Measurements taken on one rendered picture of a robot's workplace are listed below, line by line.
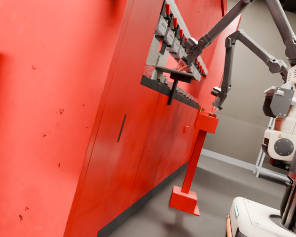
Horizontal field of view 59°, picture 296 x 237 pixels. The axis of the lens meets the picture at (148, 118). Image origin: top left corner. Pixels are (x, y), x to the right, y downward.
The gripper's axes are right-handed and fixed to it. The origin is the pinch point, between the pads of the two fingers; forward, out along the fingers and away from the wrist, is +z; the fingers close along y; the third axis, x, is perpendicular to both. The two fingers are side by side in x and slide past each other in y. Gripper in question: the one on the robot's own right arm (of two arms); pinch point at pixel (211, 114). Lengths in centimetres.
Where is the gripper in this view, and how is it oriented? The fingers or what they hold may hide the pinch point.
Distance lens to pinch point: 225.3
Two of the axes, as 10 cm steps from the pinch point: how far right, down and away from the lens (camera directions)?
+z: -5.1, 8.5, 1.0
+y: -8.5, -5.2, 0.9
